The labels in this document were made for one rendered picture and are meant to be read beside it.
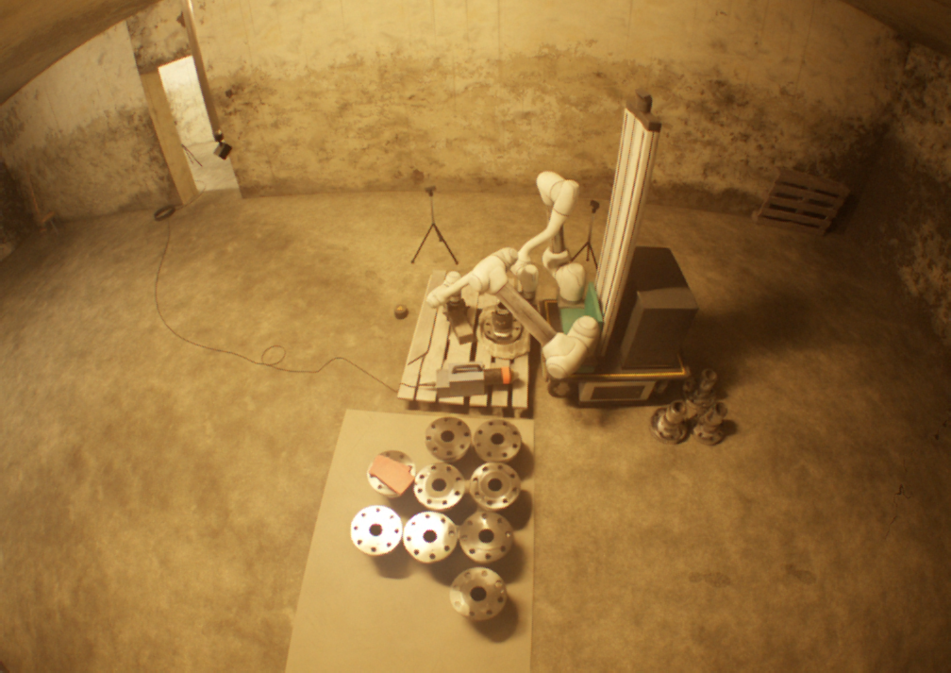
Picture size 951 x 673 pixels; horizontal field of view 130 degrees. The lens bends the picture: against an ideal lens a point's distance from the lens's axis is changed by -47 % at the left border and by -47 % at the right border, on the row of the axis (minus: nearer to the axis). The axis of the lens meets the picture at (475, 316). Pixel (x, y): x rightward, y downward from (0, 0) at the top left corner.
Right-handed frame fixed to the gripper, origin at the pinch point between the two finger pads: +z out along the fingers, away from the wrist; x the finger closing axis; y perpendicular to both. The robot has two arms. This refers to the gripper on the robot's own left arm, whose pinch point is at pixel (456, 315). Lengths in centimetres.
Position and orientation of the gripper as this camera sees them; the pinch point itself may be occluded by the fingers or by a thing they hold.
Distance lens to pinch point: 295.0
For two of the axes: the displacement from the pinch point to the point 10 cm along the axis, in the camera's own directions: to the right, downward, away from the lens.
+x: 9.4, -2.5, 2.2
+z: 0.2, 7.1, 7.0
